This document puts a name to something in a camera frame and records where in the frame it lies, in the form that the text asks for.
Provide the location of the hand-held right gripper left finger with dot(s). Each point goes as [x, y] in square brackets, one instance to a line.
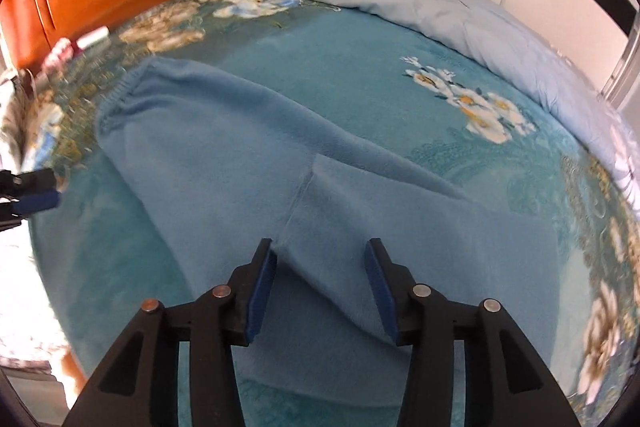
[260, 292]

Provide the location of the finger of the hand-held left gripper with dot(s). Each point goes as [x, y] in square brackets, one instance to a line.
[35, 202]

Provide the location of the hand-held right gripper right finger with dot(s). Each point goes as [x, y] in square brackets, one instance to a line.
[382, 292]

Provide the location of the light blue fleece pants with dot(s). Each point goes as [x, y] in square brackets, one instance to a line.
[225, 147]

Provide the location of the white patterned cloth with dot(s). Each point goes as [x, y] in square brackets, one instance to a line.
[17, 117]

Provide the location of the pink striped packet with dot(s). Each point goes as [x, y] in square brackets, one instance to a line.
[57, 55]

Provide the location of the pink and white bottle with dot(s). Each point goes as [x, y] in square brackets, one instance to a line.
[92, 39]

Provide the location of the teal floral blanket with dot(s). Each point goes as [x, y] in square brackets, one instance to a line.
[350, 47]

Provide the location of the grey-blue daisy print duvet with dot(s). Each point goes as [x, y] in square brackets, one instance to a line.
[425, 2]

